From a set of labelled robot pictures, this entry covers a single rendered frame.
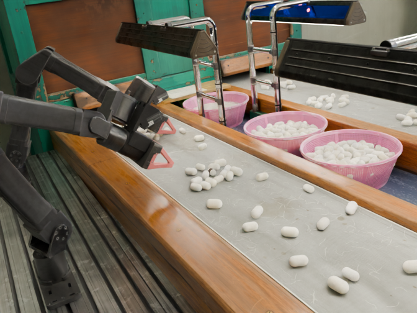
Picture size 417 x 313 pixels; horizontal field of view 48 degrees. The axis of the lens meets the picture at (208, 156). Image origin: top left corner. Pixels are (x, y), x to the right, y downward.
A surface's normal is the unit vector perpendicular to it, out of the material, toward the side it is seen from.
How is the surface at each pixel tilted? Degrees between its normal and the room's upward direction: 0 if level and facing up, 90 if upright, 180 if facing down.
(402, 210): 0
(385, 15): 90
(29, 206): 87
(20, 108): 90
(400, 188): 0
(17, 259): 0
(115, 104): 90
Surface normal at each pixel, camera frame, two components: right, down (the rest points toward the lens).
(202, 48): 0.49, 0.27
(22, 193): 0.79, 0.12
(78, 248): -0.11, -0.92
